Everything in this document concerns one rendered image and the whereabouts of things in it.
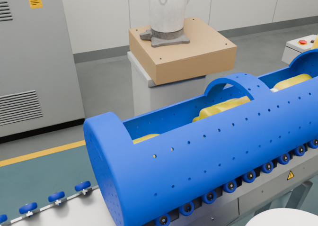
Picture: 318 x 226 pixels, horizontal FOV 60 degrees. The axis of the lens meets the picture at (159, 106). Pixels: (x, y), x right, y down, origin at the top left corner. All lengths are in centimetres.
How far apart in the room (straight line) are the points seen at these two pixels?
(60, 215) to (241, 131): 54
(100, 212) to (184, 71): 68
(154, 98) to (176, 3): 43
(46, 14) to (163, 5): 109
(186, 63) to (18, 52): 136
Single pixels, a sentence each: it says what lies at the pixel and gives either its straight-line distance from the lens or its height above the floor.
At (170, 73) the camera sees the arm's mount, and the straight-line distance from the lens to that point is 118.
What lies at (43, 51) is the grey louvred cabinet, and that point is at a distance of 221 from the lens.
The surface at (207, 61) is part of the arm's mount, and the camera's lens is 125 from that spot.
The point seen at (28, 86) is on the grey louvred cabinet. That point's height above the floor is 50.
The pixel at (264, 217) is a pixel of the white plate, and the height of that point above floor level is 104.
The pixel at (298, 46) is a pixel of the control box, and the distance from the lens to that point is 144.
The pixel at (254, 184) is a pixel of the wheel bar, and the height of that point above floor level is 92.
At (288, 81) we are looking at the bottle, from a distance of 106.
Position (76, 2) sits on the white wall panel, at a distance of 343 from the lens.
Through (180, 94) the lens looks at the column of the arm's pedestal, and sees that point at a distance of 135.
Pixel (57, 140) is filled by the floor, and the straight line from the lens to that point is 253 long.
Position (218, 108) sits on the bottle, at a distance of 78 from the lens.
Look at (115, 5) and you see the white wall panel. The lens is 352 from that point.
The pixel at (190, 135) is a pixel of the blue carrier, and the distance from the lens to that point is 62.
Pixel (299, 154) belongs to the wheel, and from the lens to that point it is 103.
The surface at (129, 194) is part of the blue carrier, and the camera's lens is 58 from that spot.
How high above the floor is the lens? 162
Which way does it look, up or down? 36 degrees down
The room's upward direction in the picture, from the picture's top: straight up
